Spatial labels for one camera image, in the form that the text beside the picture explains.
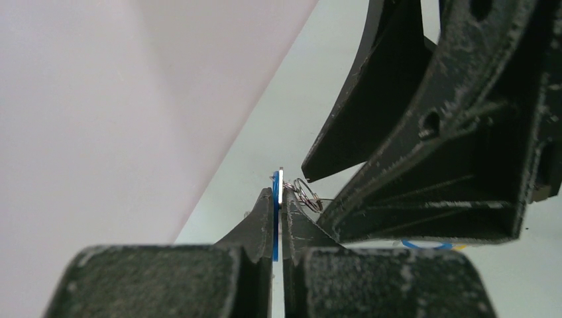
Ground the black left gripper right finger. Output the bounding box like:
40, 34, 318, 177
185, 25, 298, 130
280, 190, 496, 317

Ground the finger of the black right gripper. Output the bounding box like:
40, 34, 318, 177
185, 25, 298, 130
317, 1, 561, 244
302, 1, 435, 182

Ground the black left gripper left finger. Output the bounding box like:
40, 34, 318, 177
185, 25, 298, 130
44, 188, 274, 317

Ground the metal key organizer plate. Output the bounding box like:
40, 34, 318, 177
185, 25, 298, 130
283, 178, 333, 214

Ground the key with blue tag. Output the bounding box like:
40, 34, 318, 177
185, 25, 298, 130
272, 167, 284, 262

